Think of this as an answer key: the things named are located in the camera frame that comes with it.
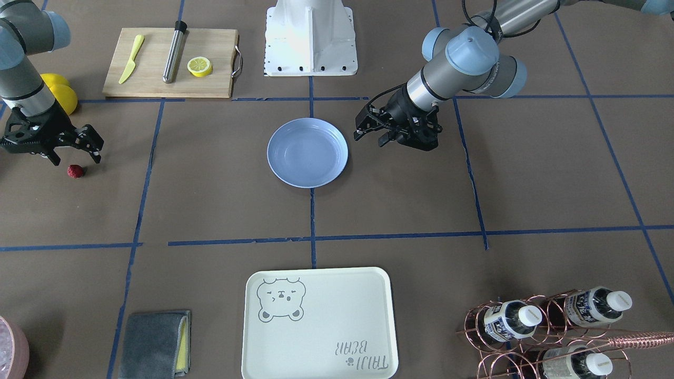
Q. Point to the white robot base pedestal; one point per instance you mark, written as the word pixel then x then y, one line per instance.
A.
pixel 309 38

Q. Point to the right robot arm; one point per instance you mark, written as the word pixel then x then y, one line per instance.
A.
pixel 26 30

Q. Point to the lemon half slice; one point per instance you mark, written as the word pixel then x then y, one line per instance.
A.
pixel 200 66

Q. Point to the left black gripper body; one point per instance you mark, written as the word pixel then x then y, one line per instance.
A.
pixel 401 109

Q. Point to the pink bowl of ice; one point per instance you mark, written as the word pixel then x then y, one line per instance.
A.
pixel 14 350

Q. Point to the red strawberry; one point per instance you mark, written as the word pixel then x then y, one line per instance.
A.
pixel 76 171

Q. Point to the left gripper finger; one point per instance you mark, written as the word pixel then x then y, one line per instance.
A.
pixel 387 137
pixel 364 126

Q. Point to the yellow lemon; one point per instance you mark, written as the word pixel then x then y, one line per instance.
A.
pixel 55 80
pixel 66 96

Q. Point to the yellow plastic knife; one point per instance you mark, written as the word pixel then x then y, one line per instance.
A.
pixel 131 64

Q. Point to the grey folded cloth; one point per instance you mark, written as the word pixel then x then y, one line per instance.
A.
pixel 157 345

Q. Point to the cream bear tray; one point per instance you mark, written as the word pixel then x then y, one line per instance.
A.
pixel 319 323

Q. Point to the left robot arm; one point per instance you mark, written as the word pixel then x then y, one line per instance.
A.
pixel 465 59

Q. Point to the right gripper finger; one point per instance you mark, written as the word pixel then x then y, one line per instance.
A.
pixel 89 140
pixel 53 157

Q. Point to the blue plate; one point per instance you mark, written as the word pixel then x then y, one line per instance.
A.
pixel 307 152

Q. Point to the copper wire bottle rack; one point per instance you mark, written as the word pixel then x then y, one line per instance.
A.
pixel 520 358

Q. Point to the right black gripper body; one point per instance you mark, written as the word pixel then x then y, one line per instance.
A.
pixel 80 136

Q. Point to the dark bottle white cap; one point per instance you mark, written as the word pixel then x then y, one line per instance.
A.
pixel 508 321

